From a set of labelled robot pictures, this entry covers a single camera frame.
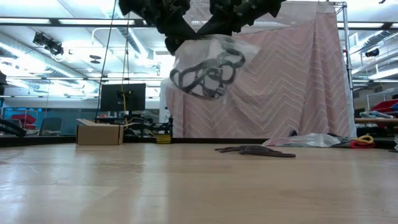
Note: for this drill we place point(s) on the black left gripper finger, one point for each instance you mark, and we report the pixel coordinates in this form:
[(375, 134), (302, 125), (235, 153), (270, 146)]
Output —
[(182, 29), (173, 45)]

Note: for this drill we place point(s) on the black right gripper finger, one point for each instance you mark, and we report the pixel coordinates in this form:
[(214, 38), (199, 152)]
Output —
[(222, 28)]

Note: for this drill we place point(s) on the wide black rubber band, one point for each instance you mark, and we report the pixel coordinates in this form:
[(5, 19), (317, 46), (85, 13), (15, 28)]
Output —
[(240, 59), (173, 77)]

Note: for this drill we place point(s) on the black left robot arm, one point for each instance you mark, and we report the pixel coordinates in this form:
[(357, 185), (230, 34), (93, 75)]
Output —
[(2, 82)]

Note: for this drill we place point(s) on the black computer monitor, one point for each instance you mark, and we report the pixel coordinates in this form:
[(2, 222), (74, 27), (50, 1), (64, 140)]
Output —
[(122, 97)]

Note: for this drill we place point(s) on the black desk with equipment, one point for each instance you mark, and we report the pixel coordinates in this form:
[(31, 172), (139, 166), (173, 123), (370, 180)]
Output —
[(149, 127)]

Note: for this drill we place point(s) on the black spool yellow winding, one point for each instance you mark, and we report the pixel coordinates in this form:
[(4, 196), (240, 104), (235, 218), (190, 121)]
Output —
[(163, 139)]

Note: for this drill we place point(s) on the pink chevron cloth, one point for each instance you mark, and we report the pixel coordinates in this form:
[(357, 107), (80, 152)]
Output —
[(311, 93)]

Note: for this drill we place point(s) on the metal garment rack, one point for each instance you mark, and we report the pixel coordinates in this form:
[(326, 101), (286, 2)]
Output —
[(347, 46)]

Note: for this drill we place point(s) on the black ceiling spotlight cluster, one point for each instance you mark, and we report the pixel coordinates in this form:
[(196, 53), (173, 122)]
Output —
[(53, 46)]

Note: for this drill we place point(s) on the small open cardboard box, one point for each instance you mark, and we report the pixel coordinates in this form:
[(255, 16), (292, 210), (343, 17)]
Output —
[(99, 135)]

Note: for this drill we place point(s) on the grey office chair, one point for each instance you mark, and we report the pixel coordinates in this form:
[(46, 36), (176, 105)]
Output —
[(51, 126)]

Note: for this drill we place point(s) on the dark gray bundle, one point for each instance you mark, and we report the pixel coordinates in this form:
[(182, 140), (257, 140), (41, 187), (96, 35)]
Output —
[(343, 141)]

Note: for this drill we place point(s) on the pale folded cloth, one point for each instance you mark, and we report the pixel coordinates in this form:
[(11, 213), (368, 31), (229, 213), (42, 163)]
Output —
[(374, 114)]

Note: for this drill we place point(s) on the red storage bins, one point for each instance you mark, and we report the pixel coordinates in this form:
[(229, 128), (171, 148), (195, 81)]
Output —
[(385, 105)]

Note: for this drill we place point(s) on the wooden workbench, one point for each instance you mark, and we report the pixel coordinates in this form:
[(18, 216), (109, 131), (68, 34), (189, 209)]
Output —
[(376, 122)]

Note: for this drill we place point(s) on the thick yellow band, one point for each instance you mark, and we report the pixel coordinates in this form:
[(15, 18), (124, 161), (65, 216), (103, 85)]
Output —
[(365, 137)]

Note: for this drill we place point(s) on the thick red band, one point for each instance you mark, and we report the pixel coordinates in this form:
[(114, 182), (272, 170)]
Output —
[(360, 144)]

